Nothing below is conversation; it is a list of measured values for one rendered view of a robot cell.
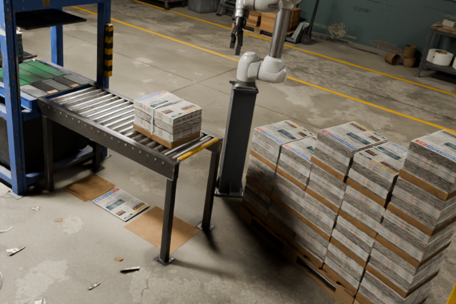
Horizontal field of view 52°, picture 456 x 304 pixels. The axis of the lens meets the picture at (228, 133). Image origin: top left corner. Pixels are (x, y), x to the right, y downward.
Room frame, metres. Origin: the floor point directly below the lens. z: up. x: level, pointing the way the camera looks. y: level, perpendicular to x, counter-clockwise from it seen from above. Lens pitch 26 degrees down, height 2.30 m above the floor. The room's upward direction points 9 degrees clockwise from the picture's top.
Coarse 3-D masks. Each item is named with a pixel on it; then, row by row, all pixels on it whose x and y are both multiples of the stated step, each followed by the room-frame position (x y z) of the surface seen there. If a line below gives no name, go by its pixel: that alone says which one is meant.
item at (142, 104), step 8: (144, 96) 2.97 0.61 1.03; (152, 96) 2.99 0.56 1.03; (160, 96) 3.01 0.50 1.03; (168, 96) 3.03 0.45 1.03; (176, 96) 3.06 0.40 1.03; (136, 104) 2.89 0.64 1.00; (144, 104) 2.85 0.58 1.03; (152, 104) 2.86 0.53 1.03; (136, 112) 2.89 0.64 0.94; (144, 112) 2.85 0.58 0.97; (136, 120) 2.89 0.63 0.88; (144, 120) 2.85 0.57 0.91; (144, 128) 2.84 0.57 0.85
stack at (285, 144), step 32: (256, 128) 3.17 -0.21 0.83; (288, 128) 3.25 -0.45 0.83; (256, 160) 3.11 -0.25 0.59; (288, 160) 2.90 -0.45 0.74; (256, 192) 3.08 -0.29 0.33; (288, 192) 2.84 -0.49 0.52; (320, 192) 2.66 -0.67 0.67; (352, 192) 2.50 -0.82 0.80; (288, 224) 2.80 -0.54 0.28; (320, 224) 2.61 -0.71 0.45; (352, 224) 2.45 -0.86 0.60; (288, 256) 2.75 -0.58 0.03; (320, 256) 2.56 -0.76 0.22
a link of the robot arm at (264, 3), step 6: (258, 0) 2.99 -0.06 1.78; (264, 0) 2.98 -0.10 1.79; (270, 0) 2.97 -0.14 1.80; (276, 0) 2.97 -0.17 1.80; (258, 6) 2.98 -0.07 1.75; (264, 6) 2.97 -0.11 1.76; (270, 6) 2.96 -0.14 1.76; (276, 6) 2.97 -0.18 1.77; (264, 12) 3.00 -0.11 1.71; (270, 12) 2.99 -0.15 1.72
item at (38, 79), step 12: (0, 72) 3.57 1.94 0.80; (24, 72) 3.66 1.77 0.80; (36, 72) 3.69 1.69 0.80; (48, 72) 3.73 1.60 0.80; (60, 72) 3.77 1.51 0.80; (72, 72) 3.83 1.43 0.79; (0, 84) 3.34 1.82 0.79; (24, 84) 3.40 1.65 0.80; (36, 84) 3.43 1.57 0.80; (48, 84) 3.47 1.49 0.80; (60, 84) 3.51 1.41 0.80; (72, 84) 3.54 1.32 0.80; (84, 84) 3.59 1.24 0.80; (24, 96) 3.19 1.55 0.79; (36, 96) 3.21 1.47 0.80; (48, 96) 3.27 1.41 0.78; (24, 108) 3.17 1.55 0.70; (36, 108) 3.17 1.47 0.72
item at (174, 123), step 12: (168, 108) 2.84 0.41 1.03; (180, 108) 2.87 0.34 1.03; (192, 108) 2.89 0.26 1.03; (156, 120) 2.78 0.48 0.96; (168, 120) 2.71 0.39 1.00; (180, 120) 2.75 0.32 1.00; (192, 120) 2.84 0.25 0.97; (156, 132) 2.78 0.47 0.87; (168, 132) 2.71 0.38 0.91; (180, 132) 2.75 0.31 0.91; (192, 132) 2.85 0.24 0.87
